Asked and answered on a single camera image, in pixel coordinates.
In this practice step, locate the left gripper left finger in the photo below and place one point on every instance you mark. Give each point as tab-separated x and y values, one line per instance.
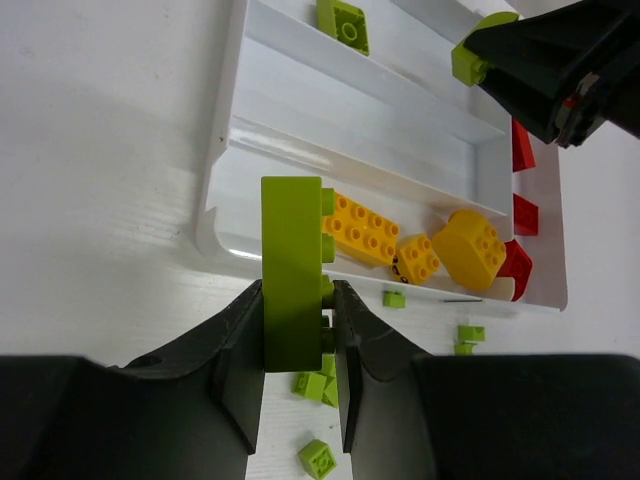
189	409

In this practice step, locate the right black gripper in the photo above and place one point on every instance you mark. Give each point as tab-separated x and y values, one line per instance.
590	49

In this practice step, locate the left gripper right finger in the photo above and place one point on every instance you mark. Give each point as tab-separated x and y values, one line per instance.
407	414

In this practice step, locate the green sloped lego brick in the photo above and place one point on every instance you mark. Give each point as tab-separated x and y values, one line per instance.
468	67

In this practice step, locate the small green lego cube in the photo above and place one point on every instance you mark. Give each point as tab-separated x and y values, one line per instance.
317	459

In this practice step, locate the small red lego brick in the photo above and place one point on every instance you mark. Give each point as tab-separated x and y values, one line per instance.
525	216

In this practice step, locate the small yellow lego brick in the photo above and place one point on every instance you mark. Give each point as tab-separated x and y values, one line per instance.
415	260

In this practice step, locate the yellow lego brick large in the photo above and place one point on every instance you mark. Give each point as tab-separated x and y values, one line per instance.
470	250

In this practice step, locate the red lego brick large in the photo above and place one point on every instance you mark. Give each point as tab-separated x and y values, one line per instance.
518	266

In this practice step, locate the green square lego brick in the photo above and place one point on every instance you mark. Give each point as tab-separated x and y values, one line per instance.
344	22

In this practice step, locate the red sloped lego brick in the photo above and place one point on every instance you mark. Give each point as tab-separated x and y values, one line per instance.
522	152

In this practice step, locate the small green lego pair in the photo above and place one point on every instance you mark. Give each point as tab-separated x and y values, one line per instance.
320	386

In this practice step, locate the small green lego right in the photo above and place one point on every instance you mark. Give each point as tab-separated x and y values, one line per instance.
468	337

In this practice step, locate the tiny green lego near tray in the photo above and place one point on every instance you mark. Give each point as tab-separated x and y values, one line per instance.
394	300

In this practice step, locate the white divided sorting tray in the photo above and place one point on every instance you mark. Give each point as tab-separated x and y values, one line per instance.
391	129

